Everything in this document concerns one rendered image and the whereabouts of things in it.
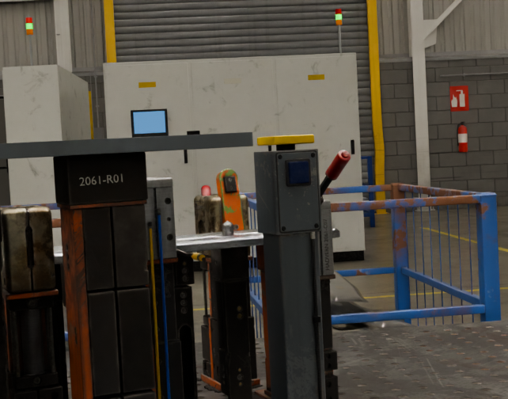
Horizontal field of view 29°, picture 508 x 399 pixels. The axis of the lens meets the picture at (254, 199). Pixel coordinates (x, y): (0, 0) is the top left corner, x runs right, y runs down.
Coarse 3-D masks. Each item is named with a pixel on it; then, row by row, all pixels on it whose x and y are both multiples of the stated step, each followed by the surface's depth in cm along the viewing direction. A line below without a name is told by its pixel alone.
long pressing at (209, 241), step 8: (216, 232) 176; (240, 232) 173; (248, 232) 172; (256, 232) 172; (336, 232) 167; (176, 240) 164; (184, 240) 163; (192, 240) 162; (200, 240) 158; (208, 240) 157; (216, 240) 158; (224, 240) 158; (232, 240) 159; (240, 240) 159; (248, 240) 160; (256, 240) 160; (56, 248) 161; (176, 248) 155; (184, 248) 155; (192, 248) 156; (200, 248) 156; (208, 248) 157; (216, 248) 158; (224, 248) 158; (56, 256) 148
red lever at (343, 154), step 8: (344, 152) 141; (336, 160) 141; (344, 160) 140; (328, 168) 144; (336, 168) 142; (328, 176) 144; (336, 176) 144; (320, 184) 147; (328, 184) 147; (320, 192) 148; (320, 200) 149
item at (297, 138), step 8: (272, 136) 132; (280, 136) 132; (288, 136) 132; (296, 136) 132; (304, 136) 133; (312, 136) 133; (264, 144) 134; (272, 144) 132; (280, 144) 132; (288, 144) 134
